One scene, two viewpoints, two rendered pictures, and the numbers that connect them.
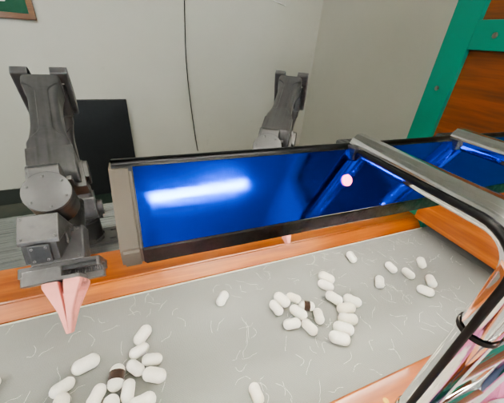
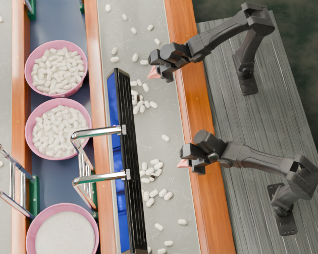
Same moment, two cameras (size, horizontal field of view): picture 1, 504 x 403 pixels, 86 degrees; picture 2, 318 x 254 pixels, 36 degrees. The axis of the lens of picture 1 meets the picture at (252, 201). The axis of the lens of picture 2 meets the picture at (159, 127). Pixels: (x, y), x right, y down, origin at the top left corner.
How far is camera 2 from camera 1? 1.62 m
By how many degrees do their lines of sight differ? 70
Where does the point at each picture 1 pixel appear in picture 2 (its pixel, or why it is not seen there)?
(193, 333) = (151, 124)
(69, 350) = (154, 80)
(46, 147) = (200, 40)
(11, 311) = not seen: hidden behind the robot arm
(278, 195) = (112, 107)
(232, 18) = not seen: outside the picture
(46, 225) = (154, 57)
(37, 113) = (218, 27)
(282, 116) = (240, 153)
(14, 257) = (232, 40)
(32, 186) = (166, 47)
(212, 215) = (109, 91)
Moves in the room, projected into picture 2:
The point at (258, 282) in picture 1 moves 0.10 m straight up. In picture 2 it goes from (174, 159) to (173, 149)
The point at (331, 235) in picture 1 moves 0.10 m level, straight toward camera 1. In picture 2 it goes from (202, 215) to (180, 199)
